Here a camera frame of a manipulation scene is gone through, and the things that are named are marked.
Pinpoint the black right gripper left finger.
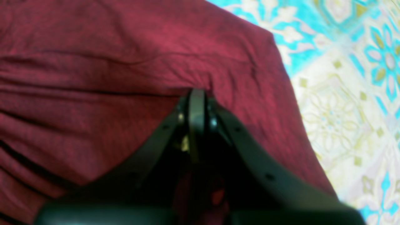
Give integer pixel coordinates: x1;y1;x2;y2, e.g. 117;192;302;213
34;89;206;225

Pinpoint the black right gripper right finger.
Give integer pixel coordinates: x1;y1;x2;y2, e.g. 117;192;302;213
205;98;365;225

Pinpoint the patterned tablecloth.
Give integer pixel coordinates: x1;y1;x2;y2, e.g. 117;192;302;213
212;0;400;225

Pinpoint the dark red t-shirt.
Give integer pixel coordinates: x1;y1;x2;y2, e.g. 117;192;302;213
0;0;337;225

